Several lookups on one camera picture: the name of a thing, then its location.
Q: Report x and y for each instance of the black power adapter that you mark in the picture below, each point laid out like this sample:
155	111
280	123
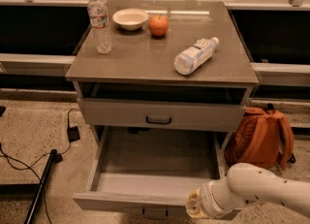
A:
73	134

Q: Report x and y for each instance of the white bowl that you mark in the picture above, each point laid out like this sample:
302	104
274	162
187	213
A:
130	19

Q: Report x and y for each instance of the grey drawer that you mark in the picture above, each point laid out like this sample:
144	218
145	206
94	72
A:
151	172
166	115

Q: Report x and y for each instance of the grey top drawer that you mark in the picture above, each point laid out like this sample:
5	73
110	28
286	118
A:
166	115

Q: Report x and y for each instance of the orange backpack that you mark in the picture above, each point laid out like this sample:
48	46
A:
264	138

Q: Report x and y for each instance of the black stand leg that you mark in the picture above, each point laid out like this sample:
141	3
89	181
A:
36	192

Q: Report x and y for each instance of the red apple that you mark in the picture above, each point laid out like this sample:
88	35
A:
158	25

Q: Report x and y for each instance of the grey drawer cabinet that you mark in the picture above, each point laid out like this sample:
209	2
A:
140	67

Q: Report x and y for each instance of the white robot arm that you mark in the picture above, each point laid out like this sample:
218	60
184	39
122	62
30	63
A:
246	185

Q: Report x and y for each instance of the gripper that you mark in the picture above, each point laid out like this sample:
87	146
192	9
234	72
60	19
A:
205	197

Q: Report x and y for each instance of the lying clear water bottle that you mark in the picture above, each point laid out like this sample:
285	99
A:
190	59

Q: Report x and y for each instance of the upright clear water bottle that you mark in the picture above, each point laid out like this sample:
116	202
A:
99	20

